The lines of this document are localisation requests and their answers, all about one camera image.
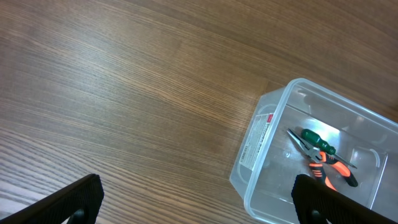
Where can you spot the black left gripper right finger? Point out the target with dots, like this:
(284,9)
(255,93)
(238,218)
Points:
(316,203)

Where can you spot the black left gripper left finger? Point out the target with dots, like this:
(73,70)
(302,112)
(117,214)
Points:
(78,202)

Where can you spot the orange black needle-nose pliers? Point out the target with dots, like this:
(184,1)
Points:
(318,158)

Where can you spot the clear plastic container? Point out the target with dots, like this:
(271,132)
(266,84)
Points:
(269,161)

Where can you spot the green handled screwdriver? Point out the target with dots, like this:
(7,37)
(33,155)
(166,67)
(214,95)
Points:
(315,139)

